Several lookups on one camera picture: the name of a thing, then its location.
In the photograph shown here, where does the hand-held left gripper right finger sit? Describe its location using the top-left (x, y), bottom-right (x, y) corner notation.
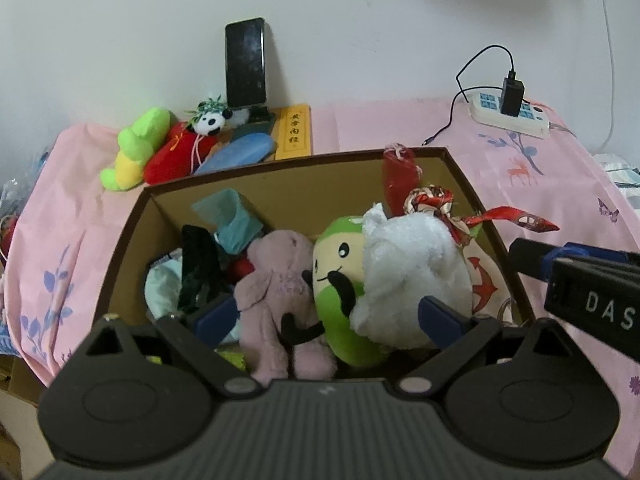
top-left (396, 295), bottom-right (564, 396)

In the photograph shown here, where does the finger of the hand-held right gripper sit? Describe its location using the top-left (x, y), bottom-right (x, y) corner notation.
top-left (508, 238), bottom-right (590, 284)

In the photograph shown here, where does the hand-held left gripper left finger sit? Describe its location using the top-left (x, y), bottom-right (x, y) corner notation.
top-left (86, 294), bottom-right (262, 397)

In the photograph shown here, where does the brown cardboard box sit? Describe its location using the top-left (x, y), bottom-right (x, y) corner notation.
top-left (95, 147), bottom-right (537, 377)

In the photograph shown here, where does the black cloth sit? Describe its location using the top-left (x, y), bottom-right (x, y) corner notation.
top-left (177, 225), bottom-right (226, 312)

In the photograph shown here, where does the pale blue white cloth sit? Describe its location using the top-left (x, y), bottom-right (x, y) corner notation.
top-left (145, 247), bottom-right (183, 320)

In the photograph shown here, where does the pink plush bunny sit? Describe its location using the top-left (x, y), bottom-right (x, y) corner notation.
top-left (234, 230), bottom-right (338, 383)

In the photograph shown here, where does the teal cloth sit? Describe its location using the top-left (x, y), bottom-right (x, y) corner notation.
top-left (191, 189), bottom-right (263, 256)

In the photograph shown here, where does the striped folded blanket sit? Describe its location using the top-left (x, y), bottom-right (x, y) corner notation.
top-left (595, 152), bottom-right (640, 211)

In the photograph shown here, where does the white power strip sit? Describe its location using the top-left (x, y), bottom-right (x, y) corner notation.
top-left (469, 91), bottom-right (551, 139)

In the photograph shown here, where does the red plush toy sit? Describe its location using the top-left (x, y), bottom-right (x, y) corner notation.
top-left (144, 122), bottom-right (221, 185)

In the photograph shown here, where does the black charger plug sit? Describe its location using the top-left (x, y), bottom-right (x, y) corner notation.
top-left (501, 71), bottom-right (526, 117)

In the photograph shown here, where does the blue oblong pouch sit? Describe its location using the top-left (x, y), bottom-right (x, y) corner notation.
top-left (195, 132), bottom-right (278, 177)

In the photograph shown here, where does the pink printed bedsheet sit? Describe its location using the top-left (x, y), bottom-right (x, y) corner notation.
top-left (0, 97), bottom-right (640, 411)

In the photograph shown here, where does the green yellow plush toy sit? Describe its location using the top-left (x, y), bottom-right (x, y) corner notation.
top-left (100, 106), bottom-right (173, 192)

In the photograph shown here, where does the panda plush toy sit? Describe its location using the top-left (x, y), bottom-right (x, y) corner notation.
top-left (185, 95), bottom-right (251, 136)

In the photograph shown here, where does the yellow book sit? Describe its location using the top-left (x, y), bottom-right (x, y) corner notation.
top-left (274, 105), bottom-right (313, 161)

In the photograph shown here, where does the black smartphone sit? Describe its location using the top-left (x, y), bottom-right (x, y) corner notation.
top-left (224, 17), bottom-right (267, 109)

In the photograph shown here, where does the black charging cable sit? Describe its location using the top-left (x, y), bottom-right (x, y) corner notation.
top-left (422, 45), bottom-right (516, 147)

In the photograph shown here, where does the white wall cable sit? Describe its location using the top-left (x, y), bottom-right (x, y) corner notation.
top-left (595, 0), bottom-right (622, 153)

